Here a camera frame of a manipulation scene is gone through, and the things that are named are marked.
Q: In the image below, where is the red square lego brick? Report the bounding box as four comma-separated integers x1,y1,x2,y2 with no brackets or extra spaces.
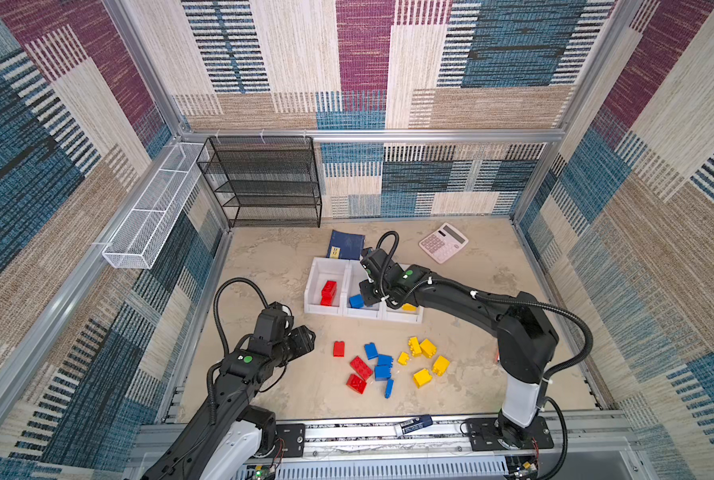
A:
346,374,367,395
332,341,345,358

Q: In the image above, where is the red long lego brick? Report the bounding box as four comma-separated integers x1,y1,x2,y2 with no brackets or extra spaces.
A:
350,356,373,381
321,281,337,296

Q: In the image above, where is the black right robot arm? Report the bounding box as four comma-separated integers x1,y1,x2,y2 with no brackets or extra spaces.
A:
360,248,559,429

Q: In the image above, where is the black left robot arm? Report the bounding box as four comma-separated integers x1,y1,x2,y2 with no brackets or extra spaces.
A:
142,302,316,479

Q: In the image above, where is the white right bin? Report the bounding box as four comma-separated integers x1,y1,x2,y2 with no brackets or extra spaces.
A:
378,262,425,325

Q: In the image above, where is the white bin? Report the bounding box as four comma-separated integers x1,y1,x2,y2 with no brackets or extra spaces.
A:
378,262,425,325
304,258,351,316
341,260,385,320

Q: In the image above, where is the white middle bin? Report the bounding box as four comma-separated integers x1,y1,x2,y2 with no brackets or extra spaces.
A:
341,260,385,320

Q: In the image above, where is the pink calculator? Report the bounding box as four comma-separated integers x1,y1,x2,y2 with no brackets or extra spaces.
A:
419,223,469,264

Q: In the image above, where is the white left bin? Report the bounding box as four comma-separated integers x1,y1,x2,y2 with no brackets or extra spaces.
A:
304,258,351,316

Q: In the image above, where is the yellow long lego brick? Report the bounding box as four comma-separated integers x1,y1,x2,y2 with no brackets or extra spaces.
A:
408,337,422,357

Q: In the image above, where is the blue notebook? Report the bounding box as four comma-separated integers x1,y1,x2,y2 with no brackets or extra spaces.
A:
325,230,365,260

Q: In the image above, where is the blue flat lego brick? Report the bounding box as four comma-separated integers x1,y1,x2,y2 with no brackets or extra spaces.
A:
374,365,392,381

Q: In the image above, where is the blue thin lego brick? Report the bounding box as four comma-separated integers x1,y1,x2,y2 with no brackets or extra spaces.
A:
384,379,394,399

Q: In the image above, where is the blue label tag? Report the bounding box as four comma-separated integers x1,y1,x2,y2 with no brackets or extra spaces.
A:
394,414,433,437

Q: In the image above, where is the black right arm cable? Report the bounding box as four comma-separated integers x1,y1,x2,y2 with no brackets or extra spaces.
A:
373,230,595,385

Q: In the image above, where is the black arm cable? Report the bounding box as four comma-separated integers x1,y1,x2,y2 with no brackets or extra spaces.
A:
212,277,271,361
373,230,595,385

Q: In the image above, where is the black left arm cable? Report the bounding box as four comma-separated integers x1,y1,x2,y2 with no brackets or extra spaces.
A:
212,277,271,361

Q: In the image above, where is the black wire mesh shelf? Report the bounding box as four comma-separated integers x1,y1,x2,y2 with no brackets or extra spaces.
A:
197,136,323,228

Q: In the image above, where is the white wire mesh basket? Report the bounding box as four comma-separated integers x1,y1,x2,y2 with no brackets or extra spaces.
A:
102,143,202,270

